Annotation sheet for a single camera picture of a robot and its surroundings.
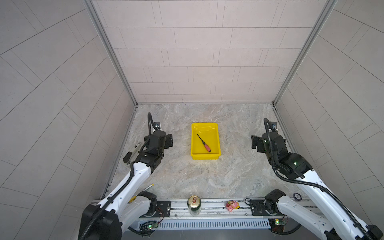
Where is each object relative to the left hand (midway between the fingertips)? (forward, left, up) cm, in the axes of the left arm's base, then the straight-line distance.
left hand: (164, 132), depth 82 cm
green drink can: (-33, -17, -4) cm, 38 cm away
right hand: (-6, -50, +6) cm, 51 cm away
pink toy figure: (-33, -35, -12) cm, 50 cm away
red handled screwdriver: (-1, -23, -13) cm, 27 cm away
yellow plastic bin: (+10, -26, -16) cm, 32 cm away
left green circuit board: (-41, 0, -10) cm, 42 cm away
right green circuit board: (-40, -56, -14) cm, 70 cm away
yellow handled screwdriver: (-35, +1, +18) cm, 40 cm away
